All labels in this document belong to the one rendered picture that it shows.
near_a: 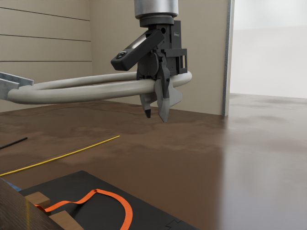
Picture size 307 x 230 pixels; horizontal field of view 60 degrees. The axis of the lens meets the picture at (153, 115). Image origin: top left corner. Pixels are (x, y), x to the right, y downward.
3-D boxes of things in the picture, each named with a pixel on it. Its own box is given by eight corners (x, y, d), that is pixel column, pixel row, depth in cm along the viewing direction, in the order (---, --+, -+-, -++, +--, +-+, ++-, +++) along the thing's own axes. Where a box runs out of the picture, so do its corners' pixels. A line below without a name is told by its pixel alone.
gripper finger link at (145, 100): (165, 114, 64) (169, 77, 60) (145, 119, 61) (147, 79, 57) (157, 110, 66) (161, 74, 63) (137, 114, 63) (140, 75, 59)
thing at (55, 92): (-36, 116, 50) (-40, 100, 49) (43, 89, 98) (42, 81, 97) (217, 88, 54) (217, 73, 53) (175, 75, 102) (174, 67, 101)
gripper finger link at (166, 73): (174, 96, 53) (166, 53, 53) (168, 97, 52) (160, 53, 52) (160, 99, 57) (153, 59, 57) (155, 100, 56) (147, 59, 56)
